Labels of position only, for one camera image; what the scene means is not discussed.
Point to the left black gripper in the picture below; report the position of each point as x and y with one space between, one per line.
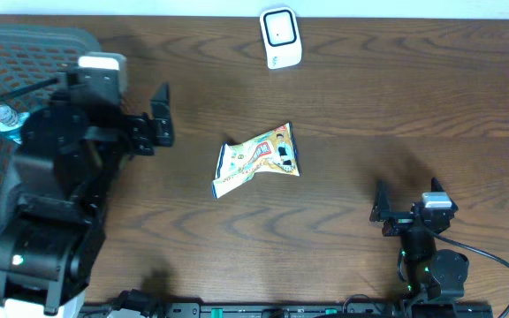
138 134

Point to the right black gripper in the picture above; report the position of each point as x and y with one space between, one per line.
382 207

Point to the yellow snack bag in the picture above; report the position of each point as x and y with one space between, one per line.
274 151

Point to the teal mouthwash bottle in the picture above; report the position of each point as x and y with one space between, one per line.
11 122

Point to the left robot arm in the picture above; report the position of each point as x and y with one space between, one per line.
52 218

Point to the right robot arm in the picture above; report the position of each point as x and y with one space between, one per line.
432 275

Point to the white barcode scanner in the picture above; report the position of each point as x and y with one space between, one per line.
281 37

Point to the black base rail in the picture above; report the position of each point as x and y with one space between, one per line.
194 310

